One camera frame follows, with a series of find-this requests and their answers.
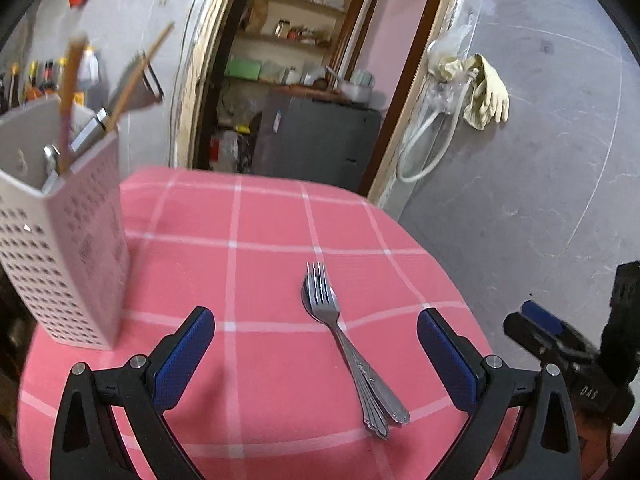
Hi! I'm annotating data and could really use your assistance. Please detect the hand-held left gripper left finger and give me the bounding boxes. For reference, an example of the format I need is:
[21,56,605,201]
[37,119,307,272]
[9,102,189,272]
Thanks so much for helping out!
[50,306,216,480]

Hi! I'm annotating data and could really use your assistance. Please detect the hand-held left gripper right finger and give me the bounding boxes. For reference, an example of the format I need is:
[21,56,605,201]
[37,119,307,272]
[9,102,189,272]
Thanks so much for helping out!
[417,308,583,480]

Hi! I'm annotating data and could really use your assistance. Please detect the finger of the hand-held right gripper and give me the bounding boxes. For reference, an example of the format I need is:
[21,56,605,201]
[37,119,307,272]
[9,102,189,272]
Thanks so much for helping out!
[504,312,594,376]
[521,300,599,359]

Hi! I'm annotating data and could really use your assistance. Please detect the small steel spoon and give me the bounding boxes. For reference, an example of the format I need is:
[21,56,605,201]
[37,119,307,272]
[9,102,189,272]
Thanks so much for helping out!
[300,280,412,426]

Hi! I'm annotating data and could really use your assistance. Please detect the steel fork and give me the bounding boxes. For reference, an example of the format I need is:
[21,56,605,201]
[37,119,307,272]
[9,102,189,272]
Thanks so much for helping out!
[304,261,391,440]

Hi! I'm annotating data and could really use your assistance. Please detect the white perforated utensil holder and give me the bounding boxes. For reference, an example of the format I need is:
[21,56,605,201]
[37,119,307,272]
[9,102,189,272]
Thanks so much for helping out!
[0,95,132,351]

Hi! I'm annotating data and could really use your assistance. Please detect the wooden chopstick with purple band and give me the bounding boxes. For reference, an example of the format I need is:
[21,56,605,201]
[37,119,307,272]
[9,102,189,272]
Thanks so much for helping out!
[56,35,89,177]

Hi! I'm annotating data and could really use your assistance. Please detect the plain wooden chopstick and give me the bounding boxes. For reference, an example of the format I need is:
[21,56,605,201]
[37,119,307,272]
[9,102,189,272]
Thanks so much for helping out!
[102,21,176,133]

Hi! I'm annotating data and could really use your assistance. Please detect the person's right hand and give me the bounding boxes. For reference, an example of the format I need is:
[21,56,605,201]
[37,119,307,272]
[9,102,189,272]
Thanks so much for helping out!
[574,406,617,466]

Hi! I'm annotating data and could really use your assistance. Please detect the pink checked tablecloth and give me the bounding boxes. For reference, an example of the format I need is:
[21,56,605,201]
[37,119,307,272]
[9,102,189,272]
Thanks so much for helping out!
[17,166,521,480]

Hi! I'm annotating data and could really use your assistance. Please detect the white plastic bag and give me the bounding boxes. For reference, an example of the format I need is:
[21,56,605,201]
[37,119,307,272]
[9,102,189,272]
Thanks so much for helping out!
[210,130,242,172]

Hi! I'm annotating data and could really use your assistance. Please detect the cream rubber gloves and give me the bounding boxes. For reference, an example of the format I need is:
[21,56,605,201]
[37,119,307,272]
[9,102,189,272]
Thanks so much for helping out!
[462,54,511,131]

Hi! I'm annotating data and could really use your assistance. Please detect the dark grey cabinet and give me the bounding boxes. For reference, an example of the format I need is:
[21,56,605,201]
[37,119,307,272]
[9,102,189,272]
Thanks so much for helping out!
[252,87,383,193]

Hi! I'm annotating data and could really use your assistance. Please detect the clear plastic bag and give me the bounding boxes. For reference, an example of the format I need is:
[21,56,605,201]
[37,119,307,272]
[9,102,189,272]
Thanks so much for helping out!
[426,24,474,82]

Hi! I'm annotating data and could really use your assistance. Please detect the white pot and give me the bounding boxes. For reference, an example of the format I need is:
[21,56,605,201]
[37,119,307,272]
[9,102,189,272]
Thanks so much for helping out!
[340,80,374,104]

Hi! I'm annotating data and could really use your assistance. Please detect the green box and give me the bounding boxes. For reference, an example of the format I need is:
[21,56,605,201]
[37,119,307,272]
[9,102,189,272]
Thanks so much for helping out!
[226,57,262,81]

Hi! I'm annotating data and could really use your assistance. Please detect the white hose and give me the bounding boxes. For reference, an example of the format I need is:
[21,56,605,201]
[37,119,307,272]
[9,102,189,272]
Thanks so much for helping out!
[396,72,473,183]

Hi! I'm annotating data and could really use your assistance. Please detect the brown inner door frame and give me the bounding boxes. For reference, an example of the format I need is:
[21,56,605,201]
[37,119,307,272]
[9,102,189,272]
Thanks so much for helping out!
[327,0,453,196]

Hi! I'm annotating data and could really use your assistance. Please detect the worn wooden door frame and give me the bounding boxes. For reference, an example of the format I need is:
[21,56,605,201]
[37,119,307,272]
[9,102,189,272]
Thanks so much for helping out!
[170,0,476,211]

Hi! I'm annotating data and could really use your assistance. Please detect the wooden wall shelves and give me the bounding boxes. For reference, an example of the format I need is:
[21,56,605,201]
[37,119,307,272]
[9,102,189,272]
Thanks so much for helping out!
[225,0,352,87]

